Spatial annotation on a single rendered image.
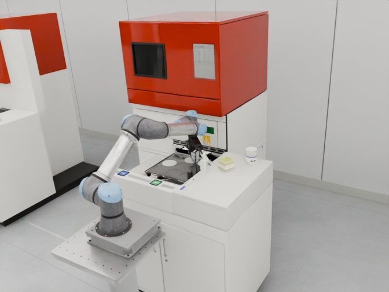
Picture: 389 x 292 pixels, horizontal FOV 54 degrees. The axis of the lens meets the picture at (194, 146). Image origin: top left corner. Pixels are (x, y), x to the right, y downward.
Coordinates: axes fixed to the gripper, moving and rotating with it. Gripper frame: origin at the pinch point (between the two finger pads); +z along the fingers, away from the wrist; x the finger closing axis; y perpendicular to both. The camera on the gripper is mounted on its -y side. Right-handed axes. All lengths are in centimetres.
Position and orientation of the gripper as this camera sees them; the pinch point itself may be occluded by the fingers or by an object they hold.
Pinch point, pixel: (195, 161)
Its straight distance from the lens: 262.0
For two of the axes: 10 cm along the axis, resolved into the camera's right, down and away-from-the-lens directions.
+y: -4.2, -3.4, 8.4
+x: -9.1, 2.1, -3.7
